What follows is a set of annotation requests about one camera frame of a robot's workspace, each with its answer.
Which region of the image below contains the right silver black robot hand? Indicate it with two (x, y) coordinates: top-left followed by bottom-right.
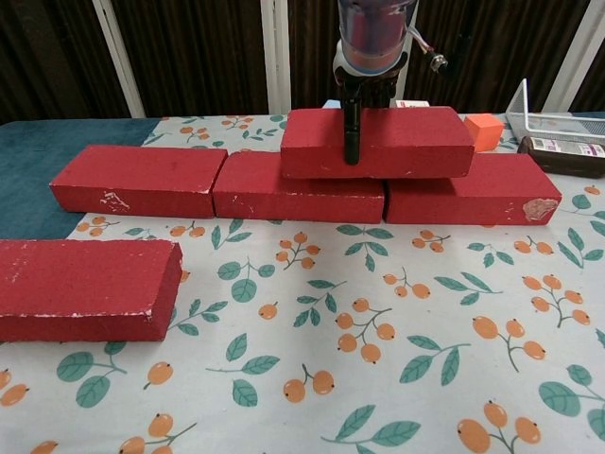
(333, 44), (408, 166)

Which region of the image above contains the red brick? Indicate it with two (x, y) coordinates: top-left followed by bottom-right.
(212, 150), (387, 224)
(49, 145), (229, 219)
(280, 106), (475, 180)
(382, 151), (563, 226)
(0, 238), (184, 343)

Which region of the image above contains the orange cube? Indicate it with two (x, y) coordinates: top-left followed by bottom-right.
(462, 114), (503, 153)

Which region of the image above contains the floral berry print tablecloth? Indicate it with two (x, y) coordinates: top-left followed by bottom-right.
(0, 111), (605, 454)

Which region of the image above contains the brown bottle with label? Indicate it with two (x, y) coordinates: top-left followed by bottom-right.
(517, 135), (605, 180)

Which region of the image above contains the teal table cover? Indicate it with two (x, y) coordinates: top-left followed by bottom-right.
(0, 117), (160, 242)

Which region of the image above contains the white partition frame post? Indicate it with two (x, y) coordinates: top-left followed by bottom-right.
(394, 59), (411, 103)
(92, 0), (146, 118)
(260, 0), (292, 114)
(557, 0), (605, 114)

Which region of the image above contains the right arm cable plug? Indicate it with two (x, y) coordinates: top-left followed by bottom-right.
(408, 26), (450, 75)

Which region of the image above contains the white wire mesh tray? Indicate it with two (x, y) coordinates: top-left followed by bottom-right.
(504, 78), (605, 143)

